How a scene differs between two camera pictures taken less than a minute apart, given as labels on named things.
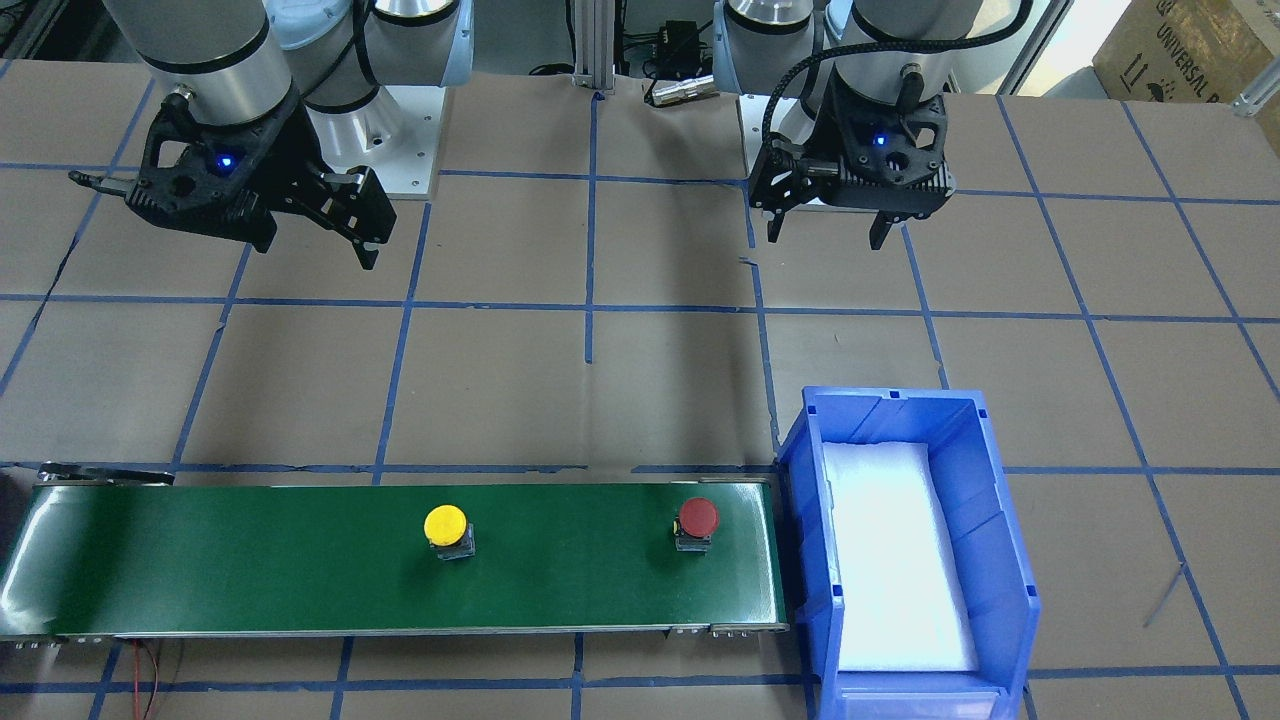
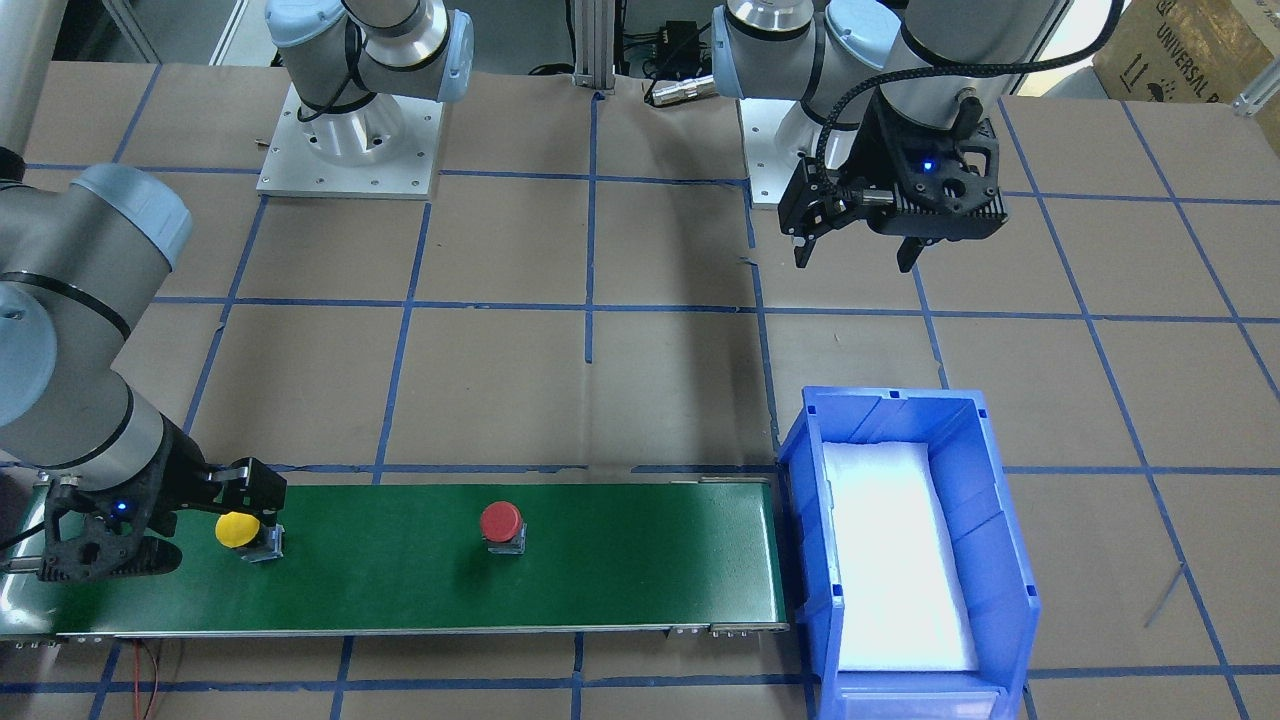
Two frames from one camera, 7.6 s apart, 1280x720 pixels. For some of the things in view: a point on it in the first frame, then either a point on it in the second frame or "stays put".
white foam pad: x=904 y=598 stays put
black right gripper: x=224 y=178 → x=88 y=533
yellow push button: x=449 y=531 → x=253 y=540
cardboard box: x=1187 y=51 stays put
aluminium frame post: x=595 y=45 stays put
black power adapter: x=678 y=36 stays put
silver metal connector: x=684 y=90 stays put
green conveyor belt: x=549 y=556 stays put
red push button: x=695 y=525 → x=503 y=528
